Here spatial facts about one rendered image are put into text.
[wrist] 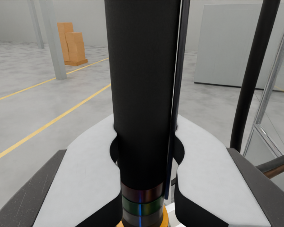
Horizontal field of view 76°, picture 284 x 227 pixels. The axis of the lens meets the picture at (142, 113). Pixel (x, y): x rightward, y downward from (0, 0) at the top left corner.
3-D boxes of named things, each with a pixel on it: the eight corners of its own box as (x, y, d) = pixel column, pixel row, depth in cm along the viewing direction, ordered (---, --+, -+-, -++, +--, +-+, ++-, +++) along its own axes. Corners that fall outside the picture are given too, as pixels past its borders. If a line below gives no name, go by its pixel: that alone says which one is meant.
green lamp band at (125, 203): (150, 172, 16) (151, 161, 15) (173, 203, 13) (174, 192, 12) (113, 186, 14) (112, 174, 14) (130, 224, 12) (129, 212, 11)
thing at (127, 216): (150, 183, 16) (150, 172, 16) (171, 215, 14) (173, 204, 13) (114, 197, 15) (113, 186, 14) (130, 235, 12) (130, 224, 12)
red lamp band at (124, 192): (151, 160, 15) (151, 148, 15) (174, 191, 12) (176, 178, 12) (112, 174, 14) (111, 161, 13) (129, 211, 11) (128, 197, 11)
